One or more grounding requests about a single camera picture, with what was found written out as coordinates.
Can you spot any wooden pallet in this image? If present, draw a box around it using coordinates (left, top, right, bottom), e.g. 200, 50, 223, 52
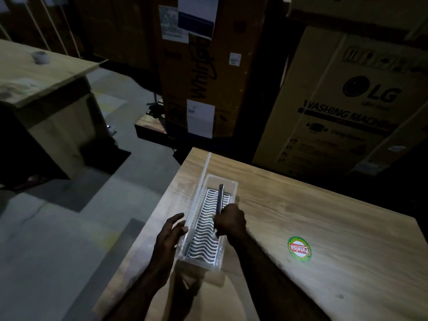
134, 114, 168, 145

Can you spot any person's right forearm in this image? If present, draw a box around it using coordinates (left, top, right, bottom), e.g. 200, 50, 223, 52
227, 230, 332, 321

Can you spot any person's left hand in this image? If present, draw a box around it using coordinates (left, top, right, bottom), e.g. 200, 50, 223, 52
146, 213, 189, 282

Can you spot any white wavy rack insert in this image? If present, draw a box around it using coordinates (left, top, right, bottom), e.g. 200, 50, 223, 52
185, 187, 235, 260

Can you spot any clear plastic container with lid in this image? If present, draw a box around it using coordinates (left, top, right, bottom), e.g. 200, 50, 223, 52
175, 152, 239, 275

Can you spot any plain brown cardboard box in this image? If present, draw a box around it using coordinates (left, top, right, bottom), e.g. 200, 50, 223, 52
287, 0, 428, 42

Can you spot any grey printed paper label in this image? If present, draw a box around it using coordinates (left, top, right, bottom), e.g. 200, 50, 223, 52
158, 5, 190, 44

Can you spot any metal utensil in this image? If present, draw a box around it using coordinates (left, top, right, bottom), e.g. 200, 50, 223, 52
215, 184, 225, 218

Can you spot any round green red sticker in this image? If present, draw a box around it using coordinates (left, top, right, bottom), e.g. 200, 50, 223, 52
287, 235, 312, 264

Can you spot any reddish sandal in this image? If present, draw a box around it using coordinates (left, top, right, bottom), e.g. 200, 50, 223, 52
13, 175, 48, 193

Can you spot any light wooden table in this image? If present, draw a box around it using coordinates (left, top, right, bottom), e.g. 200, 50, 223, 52
0, 38, 132, 186

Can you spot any person's left forearm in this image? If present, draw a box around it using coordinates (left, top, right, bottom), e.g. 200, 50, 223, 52
103, 269, 175, 321

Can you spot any tall brown cardboard box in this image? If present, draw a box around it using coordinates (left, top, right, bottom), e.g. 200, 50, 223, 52
155, 0, 269, 140

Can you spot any blue and white paper label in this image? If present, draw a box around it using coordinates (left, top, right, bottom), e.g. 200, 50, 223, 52
177, 0, 220, 39

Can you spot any large printed cardboard appliance box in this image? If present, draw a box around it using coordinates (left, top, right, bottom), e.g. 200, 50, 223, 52
252, 26, 428, 186

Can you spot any person's right hand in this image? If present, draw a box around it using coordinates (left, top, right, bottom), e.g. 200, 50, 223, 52
213, 203, 247, 241

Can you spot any large white paper label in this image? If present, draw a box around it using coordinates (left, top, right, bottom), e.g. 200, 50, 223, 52
186, 99, 216, 139

